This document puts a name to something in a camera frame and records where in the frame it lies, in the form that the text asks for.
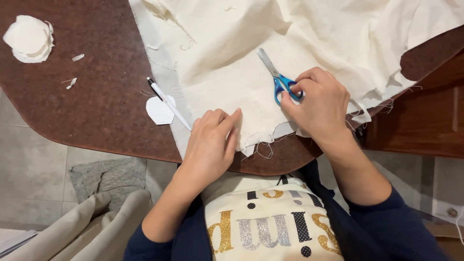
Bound blue handled scissors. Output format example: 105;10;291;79
257;48;304;106

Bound stack of cream fabric circles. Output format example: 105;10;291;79
3;15;55;64

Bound grey floor mat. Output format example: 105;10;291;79
69;158;147;212

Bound white paper template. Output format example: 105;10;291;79
146;95;176;125

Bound brown wooden cabinet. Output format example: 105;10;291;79
362;51;464;158

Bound person's right hand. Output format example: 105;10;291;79
280;66;351;145

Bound person's left hand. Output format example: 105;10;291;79
180;108;243;185

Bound cream glitter print shirt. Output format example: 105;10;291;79
201;170;345;261

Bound large cream fabric sheet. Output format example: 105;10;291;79
129;0;464;159

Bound beige cloth cover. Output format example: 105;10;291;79
0;189;153;261

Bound white and black pen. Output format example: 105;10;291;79
146;77;193;132

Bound navy blue cardigan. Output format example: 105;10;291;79
123;159;450;261

